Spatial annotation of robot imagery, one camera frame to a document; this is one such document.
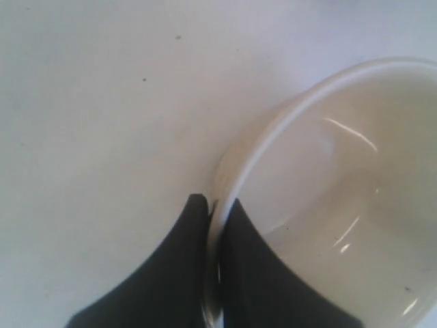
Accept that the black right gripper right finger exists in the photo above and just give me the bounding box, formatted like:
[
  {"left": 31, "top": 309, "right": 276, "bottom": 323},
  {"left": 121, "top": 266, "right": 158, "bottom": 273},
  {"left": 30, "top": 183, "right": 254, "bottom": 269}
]
[{"left": 219, "top": 201, "right": 363, "bottom": 327}]

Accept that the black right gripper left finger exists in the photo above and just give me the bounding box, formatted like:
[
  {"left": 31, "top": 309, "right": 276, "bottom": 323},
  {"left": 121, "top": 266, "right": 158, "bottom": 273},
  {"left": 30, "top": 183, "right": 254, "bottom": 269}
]
[{"left": 67, "top": 194, "right": 211, "bottom": 327}]

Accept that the cream ceramic bowl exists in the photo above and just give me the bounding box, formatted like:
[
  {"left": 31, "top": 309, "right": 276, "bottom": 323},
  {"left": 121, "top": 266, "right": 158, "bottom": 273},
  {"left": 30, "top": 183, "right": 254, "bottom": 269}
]
[{"left": 205, "top": 57, "right": 436, "bottom": 327}]

